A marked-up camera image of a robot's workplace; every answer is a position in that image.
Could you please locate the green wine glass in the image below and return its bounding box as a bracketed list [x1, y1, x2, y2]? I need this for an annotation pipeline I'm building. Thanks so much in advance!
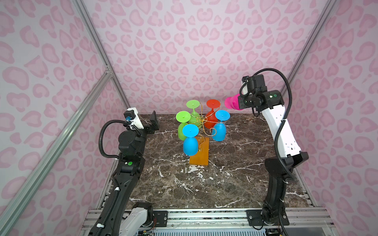
[176, 111, 191, 141]
[186, 100, 202, 129]

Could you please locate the orange wooden rack base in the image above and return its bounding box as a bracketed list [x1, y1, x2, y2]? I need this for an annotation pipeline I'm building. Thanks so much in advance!
[189, 137, 210, 166]

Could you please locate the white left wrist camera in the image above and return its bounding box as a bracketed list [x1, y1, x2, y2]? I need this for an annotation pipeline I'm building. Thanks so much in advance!
[124, 107, 144, 130]

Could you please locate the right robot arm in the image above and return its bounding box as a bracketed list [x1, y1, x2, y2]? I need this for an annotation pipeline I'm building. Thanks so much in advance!
[238, 74, 309, 226]

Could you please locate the red wine glass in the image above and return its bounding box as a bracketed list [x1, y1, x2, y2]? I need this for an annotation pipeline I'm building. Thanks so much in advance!
[204, 99, 221, 129]

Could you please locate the blue front wine glass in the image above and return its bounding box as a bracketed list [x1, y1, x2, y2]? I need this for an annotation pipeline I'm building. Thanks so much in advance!
[183, 124, 199, 156]

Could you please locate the green rear wine glass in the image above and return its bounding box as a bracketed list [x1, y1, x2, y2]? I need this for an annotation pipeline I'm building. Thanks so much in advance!
[186, 100, 202, 129]

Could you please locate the gold wire glass rack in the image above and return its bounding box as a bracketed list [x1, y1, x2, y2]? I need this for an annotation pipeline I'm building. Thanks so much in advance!
[196, 103, 213, 138]

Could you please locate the aluminium diagonal frame bar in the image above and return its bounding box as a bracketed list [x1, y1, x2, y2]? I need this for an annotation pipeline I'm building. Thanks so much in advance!
[0, 70, 113, 236]

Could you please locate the green left wine glass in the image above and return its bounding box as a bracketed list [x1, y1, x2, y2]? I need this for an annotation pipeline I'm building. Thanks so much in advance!
[176, 111, 191, 141]

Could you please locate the aluminium frame post right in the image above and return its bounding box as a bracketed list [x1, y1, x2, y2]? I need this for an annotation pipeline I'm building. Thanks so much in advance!
[287, 0, 340, 88]

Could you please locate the aluminium frame post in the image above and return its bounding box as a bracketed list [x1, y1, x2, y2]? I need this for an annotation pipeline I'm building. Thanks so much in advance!
[287, 0, 340, 88]
[72, 0, 130, 108]

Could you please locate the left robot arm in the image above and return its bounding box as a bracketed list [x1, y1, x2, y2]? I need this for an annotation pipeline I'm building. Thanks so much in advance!
[89, 108, 159, 236]

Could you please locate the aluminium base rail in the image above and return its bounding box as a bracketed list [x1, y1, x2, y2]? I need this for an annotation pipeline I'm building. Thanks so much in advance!
[78, 207, 339, 236]

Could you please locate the magenta wine glass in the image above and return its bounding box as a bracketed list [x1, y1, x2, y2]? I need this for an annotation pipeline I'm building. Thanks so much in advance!
[224, 94, 242, 111]

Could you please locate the blue wine glass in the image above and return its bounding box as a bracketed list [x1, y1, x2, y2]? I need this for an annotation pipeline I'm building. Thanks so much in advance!
[212, 110, 230, 142]
[183, 124, 199, 156]

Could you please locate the aluminium frame post left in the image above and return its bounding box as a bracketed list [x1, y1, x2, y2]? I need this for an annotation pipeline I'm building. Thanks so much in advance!
[72, 0, 130, 108]

